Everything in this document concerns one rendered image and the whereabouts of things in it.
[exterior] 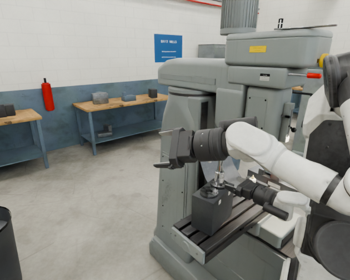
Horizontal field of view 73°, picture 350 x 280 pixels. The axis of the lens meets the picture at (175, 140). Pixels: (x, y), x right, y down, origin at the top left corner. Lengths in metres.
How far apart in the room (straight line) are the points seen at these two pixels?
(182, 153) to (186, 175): 1.07
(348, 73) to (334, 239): 0.35
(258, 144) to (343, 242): 0.25
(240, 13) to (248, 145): 0.99
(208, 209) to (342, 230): 0.66
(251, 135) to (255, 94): 0.79
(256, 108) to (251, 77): 0.17
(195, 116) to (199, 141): 0.94
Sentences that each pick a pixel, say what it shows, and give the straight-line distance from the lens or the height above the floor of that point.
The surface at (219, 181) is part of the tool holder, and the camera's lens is 1.22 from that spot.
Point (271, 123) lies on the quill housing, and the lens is 1.33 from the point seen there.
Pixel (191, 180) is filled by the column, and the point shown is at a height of 0.94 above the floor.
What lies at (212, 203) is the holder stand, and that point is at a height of 1.15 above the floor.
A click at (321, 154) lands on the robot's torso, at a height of 1.54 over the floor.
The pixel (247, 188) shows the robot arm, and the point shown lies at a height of 1.22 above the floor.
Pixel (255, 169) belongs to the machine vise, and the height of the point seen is 1.03.
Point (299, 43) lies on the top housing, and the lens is 1.21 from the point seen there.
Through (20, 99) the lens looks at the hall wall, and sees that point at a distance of 4.93.
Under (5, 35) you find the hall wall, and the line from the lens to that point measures 4.89.
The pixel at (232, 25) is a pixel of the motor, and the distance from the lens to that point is 1.44.
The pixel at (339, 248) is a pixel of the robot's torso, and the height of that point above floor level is 1.43.
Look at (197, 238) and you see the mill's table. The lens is 1.22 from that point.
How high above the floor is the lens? 1.79
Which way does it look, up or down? 20 degrees down
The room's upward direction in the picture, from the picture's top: straight up
